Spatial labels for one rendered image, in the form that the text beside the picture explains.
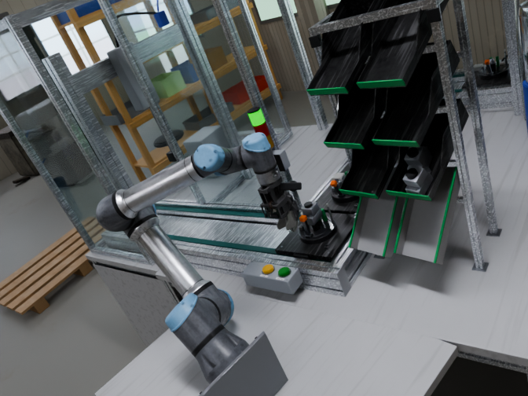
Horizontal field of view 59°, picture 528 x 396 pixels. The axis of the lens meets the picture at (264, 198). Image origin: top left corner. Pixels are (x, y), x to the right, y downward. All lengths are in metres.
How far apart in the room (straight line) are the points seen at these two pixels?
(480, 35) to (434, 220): 3.91
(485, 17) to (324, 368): 4.22
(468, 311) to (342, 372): 0.39
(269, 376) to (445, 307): 0.53
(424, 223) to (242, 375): 0.66
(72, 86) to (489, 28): 3.95
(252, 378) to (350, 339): 0.32
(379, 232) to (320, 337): 0.36
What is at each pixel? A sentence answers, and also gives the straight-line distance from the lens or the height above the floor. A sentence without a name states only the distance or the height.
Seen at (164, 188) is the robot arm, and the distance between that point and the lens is 1.37.
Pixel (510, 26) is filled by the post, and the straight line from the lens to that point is 2.29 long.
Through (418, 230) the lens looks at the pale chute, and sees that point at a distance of 1.44.
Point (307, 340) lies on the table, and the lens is 1.48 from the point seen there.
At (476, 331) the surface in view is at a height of 0.86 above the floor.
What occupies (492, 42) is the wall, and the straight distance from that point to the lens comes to 5.19.
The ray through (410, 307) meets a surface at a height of 0.86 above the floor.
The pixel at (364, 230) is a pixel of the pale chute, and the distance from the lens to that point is 1.51.
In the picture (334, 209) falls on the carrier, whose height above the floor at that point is 0.97.
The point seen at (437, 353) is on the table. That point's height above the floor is 0.86.
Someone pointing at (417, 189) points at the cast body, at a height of 1.22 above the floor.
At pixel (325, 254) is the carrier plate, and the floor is 0.97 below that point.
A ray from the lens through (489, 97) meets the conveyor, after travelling 2.53.
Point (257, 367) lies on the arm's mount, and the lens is 1.30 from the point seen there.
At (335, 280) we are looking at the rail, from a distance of 1.53.
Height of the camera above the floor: 1.89
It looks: 26 degrees down
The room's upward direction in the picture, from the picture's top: 23 degrees counter-clockwise
